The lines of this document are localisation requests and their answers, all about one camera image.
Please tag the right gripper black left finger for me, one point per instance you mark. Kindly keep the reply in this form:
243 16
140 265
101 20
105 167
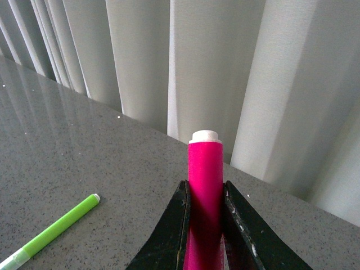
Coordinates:
167 245

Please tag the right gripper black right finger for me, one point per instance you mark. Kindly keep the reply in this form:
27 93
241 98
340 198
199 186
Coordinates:
250 243

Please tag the pink marker pen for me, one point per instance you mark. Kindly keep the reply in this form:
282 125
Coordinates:
205 175

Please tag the green marker pen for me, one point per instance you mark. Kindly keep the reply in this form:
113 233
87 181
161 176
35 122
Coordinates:
34 246

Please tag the white pleated curtain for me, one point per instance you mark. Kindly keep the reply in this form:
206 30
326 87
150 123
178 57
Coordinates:
277 80

